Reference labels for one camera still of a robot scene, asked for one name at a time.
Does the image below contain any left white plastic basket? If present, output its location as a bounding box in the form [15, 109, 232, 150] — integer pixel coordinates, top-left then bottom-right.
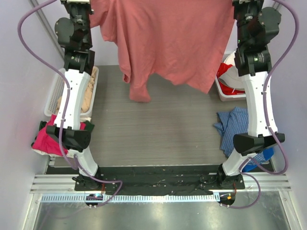
[44, 66, 99, 118]

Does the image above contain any beige t shirt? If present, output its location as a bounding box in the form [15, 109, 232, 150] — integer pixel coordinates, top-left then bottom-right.
[56, 66, 99, 117]

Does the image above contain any right corner aluminium post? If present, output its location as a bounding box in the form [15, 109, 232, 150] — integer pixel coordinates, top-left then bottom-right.
[272, 0, 283, 11]

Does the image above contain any salmon pink t shirt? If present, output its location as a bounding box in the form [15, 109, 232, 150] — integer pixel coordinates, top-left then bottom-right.
[90, 0, 234, 103]

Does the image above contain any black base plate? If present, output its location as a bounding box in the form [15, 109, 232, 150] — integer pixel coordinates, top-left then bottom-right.
[73, 165, 245, 196]

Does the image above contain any aluminium frame rail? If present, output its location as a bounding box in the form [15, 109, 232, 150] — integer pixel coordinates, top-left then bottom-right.
[30, 172, 292, 194]

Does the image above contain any bright blue garment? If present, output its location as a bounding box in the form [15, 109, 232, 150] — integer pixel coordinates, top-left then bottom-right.
[242, 148, 274, 173]

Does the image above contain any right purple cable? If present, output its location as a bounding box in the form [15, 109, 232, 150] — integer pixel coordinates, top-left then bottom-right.
[220, 0, 300, 208]

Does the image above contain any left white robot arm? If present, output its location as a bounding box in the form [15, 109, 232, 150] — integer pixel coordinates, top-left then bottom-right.
[46, 0, 102, 191]

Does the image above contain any magenta t shirt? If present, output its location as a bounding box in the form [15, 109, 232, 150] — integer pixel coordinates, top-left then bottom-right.
[32, 115, 62, 157]

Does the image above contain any white slotted cable duct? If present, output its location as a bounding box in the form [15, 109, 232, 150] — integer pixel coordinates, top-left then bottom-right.
[41, 193, 220, 203]

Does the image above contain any red garment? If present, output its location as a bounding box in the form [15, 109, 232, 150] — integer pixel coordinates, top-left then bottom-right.
[217, 63, 245, 95]

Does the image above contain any left corner aluminium post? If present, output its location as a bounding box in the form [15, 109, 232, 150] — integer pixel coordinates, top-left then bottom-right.
[36, 9, 64, 60]

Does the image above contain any corner aluminium post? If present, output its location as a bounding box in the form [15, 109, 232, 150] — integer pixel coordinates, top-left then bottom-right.
[36, 9, 64, 60]
[272, 0, 283, 11]

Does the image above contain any cream white garment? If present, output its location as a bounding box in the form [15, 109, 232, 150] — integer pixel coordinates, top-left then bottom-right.
[31, 115, 94, 157]

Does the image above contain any right white plastic basket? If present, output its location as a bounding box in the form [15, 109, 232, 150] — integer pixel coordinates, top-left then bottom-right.
[215, 51, 246, 102]

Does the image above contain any blue checkered shirt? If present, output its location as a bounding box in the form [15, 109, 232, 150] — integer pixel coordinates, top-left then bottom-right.
[213, 106, 271, 166]

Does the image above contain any grey bucket hat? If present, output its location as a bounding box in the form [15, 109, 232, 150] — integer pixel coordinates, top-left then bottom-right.
[218, 66, 244, 91]

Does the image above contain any white plastic basket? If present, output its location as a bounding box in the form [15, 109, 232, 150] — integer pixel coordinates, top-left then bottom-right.
[215, 51, 246, 102]
[44, 66, 99, 118]

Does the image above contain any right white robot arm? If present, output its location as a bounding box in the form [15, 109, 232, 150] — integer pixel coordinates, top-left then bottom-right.
[216, 0, 285, 189]

